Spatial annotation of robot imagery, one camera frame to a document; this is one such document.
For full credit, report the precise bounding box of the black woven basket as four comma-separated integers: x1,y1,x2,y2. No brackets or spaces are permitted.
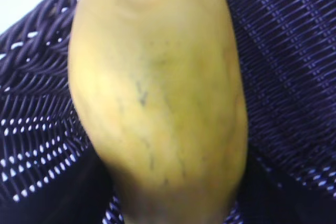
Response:
1,0,335,223

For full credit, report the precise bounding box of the yellow mango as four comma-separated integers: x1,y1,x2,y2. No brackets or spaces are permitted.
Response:
68,0,248,223

